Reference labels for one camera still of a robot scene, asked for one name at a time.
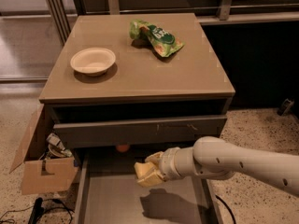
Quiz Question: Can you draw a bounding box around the grey open middle drawer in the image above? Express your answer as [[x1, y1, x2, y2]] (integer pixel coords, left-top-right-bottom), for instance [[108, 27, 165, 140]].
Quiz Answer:
[[75, 147, 223, 224]]

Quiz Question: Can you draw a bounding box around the metal railing frame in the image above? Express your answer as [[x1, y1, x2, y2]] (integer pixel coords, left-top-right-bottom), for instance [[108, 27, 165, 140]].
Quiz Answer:
[[46, 0, 299, 42]]

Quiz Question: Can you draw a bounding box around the green chip bag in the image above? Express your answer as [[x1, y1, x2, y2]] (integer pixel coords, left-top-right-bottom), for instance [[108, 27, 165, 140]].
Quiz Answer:
[[129, 20, 184, 58]]

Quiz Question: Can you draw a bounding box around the trash in cardboard box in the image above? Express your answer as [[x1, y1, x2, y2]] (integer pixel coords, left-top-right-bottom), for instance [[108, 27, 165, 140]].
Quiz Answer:
[[46, 133, 72, 158]]

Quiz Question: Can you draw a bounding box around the grey drawer cabinet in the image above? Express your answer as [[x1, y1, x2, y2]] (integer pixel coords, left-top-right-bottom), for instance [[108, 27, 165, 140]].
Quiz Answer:
[[38, 12, 236, 224]]

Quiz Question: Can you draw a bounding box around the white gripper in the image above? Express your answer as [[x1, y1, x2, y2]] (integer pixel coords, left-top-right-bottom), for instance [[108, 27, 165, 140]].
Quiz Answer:
[[137, 147, 180, 188]]

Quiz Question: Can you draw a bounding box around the white paper bowl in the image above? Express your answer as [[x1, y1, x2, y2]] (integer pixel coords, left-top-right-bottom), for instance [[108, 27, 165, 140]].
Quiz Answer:
[[70, 48, 116, 77]]

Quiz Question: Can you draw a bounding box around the yellow sponge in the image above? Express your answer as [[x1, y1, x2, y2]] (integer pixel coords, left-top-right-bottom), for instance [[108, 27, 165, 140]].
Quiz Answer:
[[134, 162, 156, 179]]

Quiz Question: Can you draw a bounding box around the cardboard box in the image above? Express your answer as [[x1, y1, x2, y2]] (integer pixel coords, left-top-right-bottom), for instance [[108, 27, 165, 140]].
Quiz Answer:
[[10, 105, 79, 195]]

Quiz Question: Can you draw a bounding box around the orange ball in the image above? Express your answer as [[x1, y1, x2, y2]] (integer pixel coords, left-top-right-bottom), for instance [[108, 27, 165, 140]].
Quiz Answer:
[[116, 145, 130, 153]]

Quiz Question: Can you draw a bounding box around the black device on floor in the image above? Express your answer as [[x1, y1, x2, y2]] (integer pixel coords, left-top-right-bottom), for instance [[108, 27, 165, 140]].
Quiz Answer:
[[28, 198, 44, 224]]

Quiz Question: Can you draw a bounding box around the dark object on floor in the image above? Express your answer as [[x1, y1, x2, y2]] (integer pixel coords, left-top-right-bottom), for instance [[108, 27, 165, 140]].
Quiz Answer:
[[278, 99, 294, 116]]

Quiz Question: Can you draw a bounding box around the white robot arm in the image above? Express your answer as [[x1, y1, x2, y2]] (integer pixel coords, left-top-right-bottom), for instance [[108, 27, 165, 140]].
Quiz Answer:
[[135, 136, 299, 197]]

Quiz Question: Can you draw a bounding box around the black floor cable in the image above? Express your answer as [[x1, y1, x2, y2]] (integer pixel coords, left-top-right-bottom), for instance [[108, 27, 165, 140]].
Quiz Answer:
[[214, 194, 237, 224]]

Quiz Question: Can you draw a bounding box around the grey top drawer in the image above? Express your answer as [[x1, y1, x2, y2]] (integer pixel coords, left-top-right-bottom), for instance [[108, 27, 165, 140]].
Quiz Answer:
[[54, 115, 227, 149]]

